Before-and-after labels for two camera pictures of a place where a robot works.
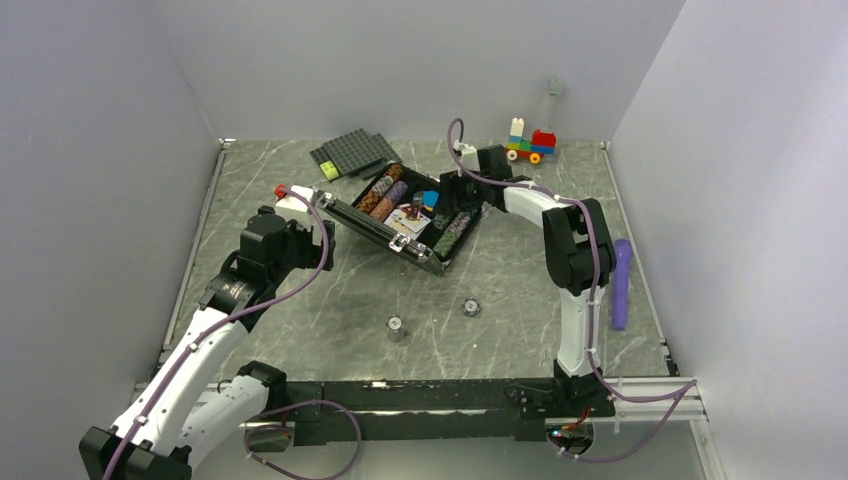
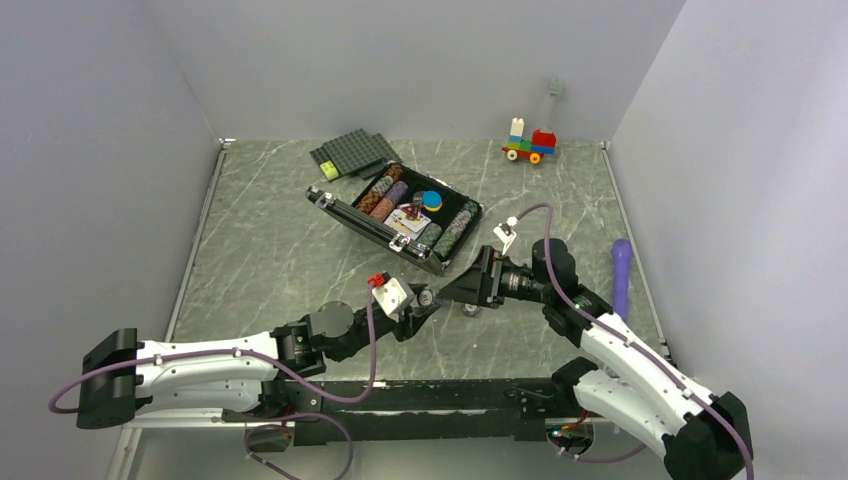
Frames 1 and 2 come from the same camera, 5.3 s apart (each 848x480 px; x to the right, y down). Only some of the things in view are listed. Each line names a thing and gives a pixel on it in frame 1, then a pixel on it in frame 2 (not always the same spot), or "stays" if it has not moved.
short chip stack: x=470 y=307 stays
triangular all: x=414 y=210 stays
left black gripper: x=313 y=254 -> x=412 y=320
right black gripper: x=450 y=184 -> x=481 y=282
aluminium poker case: x=405 y=210 stays
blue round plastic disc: x=430 y=198 stays
